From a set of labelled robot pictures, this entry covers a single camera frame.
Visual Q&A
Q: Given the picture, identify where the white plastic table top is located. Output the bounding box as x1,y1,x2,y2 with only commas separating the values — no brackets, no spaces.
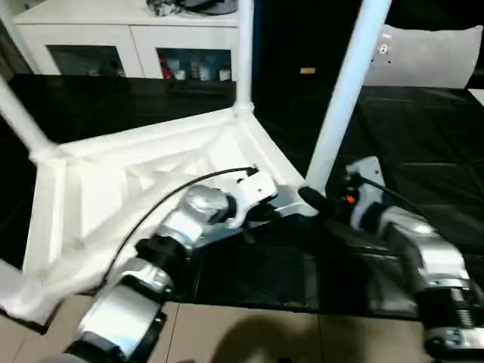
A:
0,104,321,322

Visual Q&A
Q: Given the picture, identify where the black work mat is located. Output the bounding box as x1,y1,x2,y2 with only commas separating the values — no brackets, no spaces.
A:
0,73,484,322

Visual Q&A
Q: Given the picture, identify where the black sofa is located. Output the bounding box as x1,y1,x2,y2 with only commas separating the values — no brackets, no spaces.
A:
251,0,484,88

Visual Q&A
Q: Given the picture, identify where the light grey pillow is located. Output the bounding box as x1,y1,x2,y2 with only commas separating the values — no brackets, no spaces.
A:
365,24,483,90

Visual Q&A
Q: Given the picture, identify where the white cabinet with glass doors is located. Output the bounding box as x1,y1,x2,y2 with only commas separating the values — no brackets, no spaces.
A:
13,0,243,80

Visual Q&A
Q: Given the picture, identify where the grey curtain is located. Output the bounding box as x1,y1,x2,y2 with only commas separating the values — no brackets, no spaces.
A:
0,22,35,76

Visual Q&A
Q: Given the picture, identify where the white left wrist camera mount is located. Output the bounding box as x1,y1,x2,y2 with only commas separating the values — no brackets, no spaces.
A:
226,169,279,230

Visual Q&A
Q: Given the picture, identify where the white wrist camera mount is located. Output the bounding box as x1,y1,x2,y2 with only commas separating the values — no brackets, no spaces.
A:
226,169,279,230
346,155,386,228

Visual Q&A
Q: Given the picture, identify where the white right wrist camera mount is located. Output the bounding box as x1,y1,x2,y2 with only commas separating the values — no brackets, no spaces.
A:
346,155,386,228

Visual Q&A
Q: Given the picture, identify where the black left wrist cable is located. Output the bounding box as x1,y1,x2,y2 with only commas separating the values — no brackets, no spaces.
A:
100,164,260,284

